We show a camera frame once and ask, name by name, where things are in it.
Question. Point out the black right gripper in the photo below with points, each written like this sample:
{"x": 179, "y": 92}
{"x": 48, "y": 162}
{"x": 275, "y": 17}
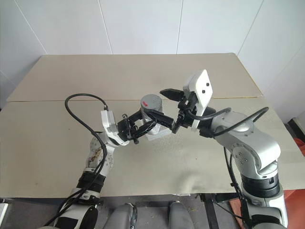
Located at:
{"x": 186, "y": 119}

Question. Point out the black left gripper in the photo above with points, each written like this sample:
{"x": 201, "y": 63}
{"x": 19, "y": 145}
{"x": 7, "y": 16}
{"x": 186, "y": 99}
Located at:
{"x": 125, "y": 130}

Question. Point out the grey cylindrical cup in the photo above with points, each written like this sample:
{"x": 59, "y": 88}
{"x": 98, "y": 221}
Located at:
{"x": 146, "y": 117}

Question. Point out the grey cylinder with red mark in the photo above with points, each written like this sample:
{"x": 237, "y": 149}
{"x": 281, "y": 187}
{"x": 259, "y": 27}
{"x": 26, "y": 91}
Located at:
{"x": 153, "y": 101}

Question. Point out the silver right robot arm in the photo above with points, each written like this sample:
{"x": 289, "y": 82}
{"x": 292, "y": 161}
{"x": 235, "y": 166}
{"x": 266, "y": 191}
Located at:
{"x": 250, "y": 143}

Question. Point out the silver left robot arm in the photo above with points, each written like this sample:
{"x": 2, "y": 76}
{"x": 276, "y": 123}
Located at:
{"x": 107, "y": 164}

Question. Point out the clear plastic container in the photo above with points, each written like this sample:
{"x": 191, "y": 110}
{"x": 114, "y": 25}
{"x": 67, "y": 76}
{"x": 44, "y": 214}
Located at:
{"x": 160, "y": 132}

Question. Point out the grey rounded shape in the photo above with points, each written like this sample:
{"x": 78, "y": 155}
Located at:
{"x": 178, "y": 217}
{"x": 124, "y": 217}

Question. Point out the orange object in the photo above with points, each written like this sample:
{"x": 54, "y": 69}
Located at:
{"x": 300, "y": 146}

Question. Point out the small white object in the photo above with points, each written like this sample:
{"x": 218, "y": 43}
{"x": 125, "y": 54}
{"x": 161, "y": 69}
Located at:
{"x": 3, "y": 210}

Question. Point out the red sheet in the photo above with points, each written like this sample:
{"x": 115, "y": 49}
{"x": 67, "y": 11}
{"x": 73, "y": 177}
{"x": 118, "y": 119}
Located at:
{"x": 295, "y": 210}

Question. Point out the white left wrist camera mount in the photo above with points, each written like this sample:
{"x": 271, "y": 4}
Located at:
{"x": 106, "y": 121}

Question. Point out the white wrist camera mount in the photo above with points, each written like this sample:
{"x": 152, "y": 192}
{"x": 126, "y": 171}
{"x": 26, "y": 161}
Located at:
{"x": 106, "y": 121}
{"x": 202, "y": 83}

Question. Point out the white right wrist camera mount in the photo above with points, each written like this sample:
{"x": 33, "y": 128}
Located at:
{"x": 202, "y": 83}

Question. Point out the black metal table frame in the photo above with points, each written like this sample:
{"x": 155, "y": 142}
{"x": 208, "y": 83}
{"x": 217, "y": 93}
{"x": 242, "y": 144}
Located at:
{"x": 207, "y": 210}

